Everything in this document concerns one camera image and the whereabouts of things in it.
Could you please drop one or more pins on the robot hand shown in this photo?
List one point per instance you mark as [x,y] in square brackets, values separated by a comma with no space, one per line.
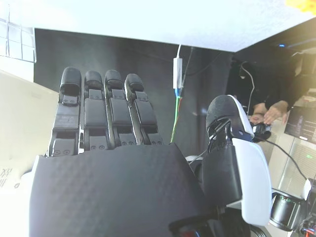
[111,192]

